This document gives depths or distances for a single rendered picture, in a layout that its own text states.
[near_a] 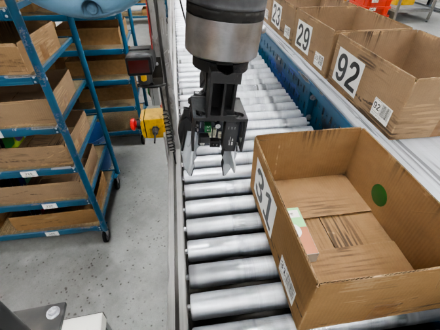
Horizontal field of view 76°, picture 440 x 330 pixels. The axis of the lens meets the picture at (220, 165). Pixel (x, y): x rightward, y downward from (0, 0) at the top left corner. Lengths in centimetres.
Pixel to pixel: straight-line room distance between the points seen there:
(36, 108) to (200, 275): 90
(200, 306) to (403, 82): 69
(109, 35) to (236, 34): 182
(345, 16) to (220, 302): 135
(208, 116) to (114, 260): 134
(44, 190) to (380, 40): 149
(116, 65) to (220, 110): 185
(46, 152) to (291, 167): 99
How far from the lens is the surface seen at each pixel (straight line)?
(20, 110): 129
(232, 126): 37
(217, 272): 65
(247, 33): 33
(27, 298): 170
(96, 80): 212
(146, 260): 158
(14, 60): 118
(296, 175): 84
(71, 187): 147
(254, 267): 65
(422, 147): 90
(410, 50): 128
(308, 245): 66
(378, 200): 80
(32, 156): 140
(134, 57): 72
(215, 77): 33
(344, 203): 81
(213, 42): 33
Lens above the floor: 131
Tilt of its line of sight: 40 degrees down
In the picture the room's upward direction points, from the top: straight up
